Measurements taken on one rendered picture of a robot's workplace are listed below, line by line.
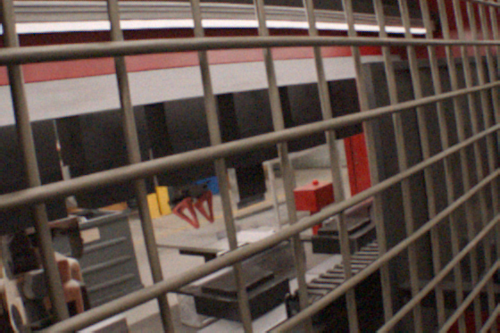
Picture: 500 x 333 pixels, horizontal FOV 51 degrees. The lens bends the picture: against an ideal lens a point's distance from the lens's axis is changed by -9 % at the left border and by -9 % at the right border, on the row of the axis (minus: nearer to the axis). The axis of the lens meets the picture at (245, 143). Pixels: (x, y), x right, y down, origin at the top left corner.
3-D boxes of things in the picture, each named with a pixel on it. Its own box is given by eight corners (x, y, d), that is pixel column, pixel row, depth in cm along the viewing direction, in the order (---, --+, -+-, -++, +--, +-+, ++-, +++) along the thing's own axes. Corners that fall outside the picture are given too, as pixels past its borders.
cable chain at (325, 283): (397, 245, 106) (395, 225, 105) (424, 245, 102) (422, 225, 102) (286, 320, 78) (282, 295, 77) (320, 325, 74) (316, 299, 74)
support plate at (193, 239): (199, 229, 157) (199, 226, 157) (275, 232, 140) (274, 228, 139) (151, 246, 143) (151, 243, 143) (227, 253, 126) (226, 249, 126)
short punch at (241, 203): (262, 200, 135) (255, 161, 135) (268, 200, 134) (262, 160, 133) (234, 211, 128) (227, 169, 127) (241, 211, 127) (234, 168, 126)
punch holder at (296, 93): (303, 145, 156) (294, 85, 155) (329, 143, 150) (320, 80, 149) (270, 154, 145) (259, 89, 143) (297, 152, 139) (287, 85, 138)
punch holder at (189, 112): (200, 173, 126) (188, 99, 125) (229, 172, 120) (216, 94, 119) (149, 187, 114) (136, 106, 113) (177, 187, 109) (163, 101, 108)
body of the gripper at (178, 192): (210, 187, 148) (195, 163, 150) (182, 196, 141) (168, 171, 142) (196, 200, 152) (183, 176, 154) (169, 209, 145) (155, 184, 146)
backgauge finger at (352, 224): (287, 237, 135) (285, 216, 134) (384, 237, 118) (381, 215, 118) (256, 251, 126) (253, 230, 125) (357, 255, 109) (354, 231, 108)
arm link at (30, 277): (32, 252, 140) (3, 261, 134) (47, 245, 131) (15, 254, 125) (46, 295, 138) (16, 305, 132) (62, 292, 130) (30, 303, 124)
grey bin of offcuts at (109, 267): (109, 289, 445) (91, 204, 441) (149, 302, 402) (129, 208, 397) (20, 320, 390) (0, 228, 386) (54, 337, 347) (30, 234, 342)
